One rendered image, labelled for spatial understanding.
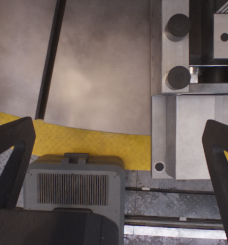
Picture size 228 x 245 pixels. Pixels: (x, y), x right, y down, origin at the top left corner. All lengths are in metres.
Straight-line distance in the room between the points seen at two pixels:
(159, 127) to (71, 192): 0.54
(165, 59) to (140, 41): 0.40
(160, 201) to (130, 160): 0.31
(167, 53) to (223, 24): 0.16
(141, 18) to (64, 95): 0.49
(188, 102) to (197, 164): 0.25
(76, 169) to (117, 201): 0.26
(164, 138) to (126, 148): 0.41
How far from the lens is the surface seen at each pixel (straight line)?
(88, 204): 1.18
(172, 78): 0.63
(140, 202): 1.46
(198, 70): 0.78
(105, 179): 1.12
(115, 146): 1.34
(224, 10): 0.65
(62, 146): 1.39
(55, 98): 1.06
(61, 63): 1.06
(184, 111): 0.90
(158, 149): 1.00
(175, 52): 0.68
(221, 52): 0.64
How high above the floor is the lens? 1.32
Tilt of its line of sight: 86 degrees down
